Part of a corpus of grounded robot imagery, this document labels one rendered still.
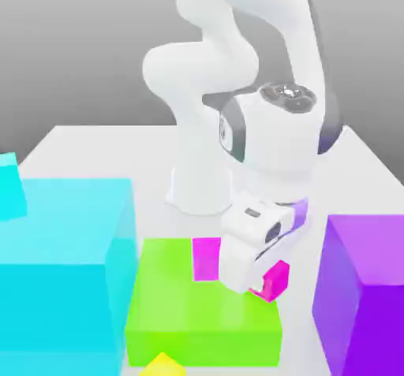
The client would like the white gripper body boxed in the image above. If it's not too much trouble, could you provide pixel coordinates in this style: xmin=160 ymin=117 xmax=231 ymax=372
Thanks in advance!
xmin=219 ymin=197 xmax=309 ymax=294

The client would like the small magenta cube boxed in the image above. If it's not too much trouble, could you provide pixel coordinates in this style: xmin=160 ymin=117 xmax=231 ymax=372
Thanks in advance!
xmin=248 ymin=259 xmax=290 ymax=304
xmin=192 ymin=236 xmax=223 ymax=283

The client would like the small yellow cube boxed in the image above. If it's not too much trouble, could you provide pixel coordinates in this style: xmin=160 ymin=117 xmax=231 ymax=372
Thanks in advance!
xmin=137 ymin=352 xmax=188 ymax=376

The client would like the small cyan cube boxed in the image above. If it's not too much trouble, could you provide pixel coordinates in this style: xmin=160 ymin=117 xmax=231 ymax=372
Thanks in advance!
xmin=0 ymin=151 xmax=28 ymax=223

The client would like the large green box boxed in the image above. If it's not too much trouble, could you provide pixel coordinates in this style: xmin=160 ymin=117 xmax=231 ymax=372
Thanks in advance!
xmin=124 ymin=236 xmax=283 ymax=368

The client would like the large purple box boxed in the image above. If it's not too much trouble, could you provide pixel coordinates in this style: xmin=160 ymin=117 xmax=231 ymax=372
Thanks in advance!
xmin=311 ymin=213 xmax=404 ymax=376

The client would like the large cyan box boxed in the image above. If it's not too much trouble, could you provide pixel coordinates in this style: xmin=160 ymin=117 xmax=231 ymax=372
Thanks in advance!
xmin=0 ymin=177 xmax=140 ymax=376

